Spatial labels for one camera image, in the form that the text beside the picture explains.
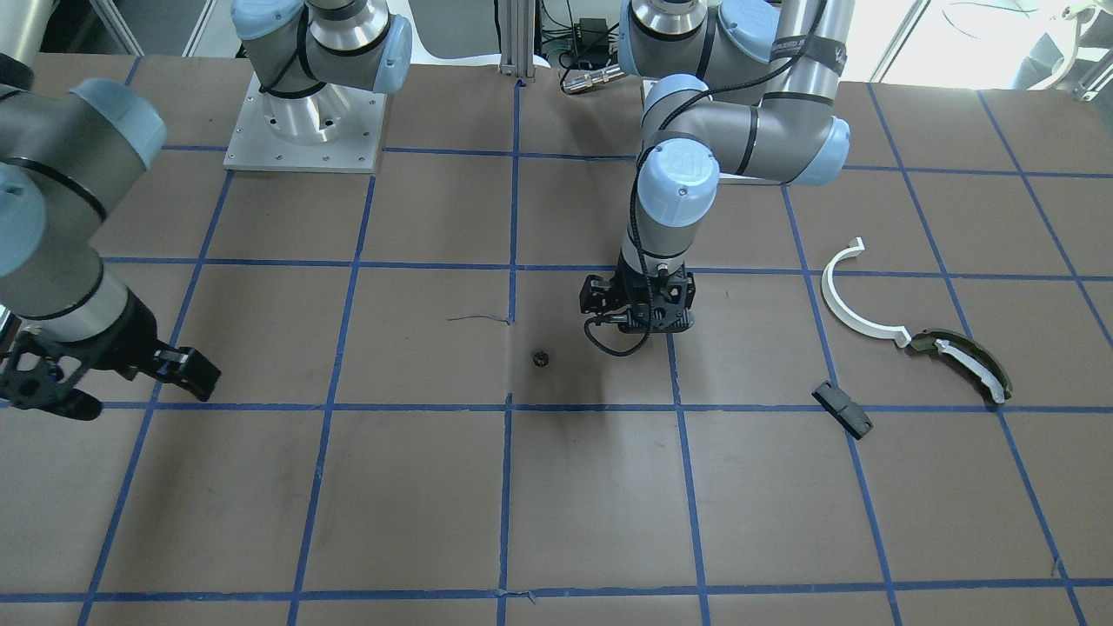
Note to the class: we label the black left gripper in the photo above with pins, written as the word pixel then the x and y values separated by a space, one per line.
pixel 596 296

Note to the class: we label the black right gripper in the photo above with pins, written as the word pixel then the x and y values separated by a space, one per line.
pixel 127 334

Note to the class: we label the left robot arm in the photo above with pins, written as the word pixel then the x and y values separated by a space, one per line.
pixel 744 88

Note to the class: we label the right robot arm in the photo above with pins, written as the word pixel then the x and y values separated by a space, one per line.
pixel 69 161

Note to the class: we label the silver cylindrical connector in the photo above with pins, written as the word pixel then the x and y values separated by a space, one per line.
pixel 592 80

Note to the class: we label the dark grey brake pad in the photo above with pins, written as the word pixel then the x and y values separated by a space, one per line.
pixel 846 411

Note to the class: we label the dark green brake shoe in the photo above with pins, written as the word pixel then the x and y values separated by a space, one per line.
pixel 969 357

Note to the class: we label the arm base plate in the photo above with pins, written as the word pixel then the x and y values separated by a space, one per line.
pixel 337 130
pixel 752 180

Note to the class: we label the aluminium frame post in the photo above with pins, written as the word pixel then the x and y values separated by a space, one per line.
pixel 517 30

